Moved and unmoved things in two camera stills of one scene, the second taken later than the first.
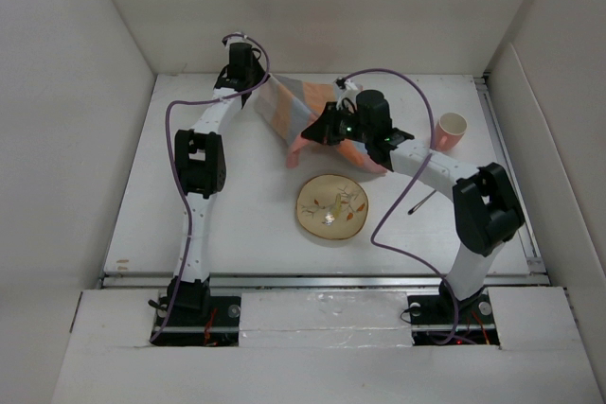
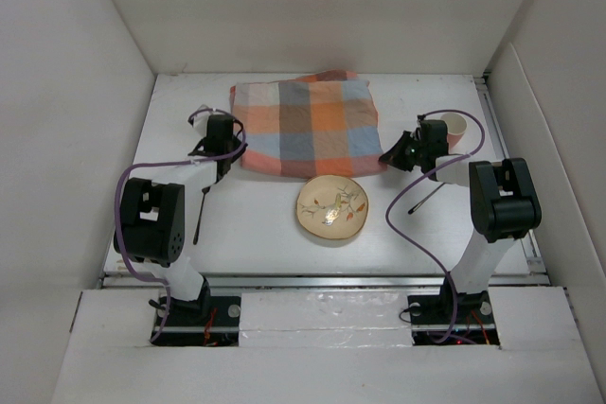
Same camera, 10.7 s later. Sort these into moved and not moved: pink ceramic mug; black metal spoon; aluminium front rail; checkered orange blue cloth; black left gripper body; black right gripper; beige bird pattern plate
Moved: black left gripper body; checkered orange blue cloth; black right gripper
Not moved: black metal spoon; aluminium front rail; pink ceramic mug; beige bird pattern plate
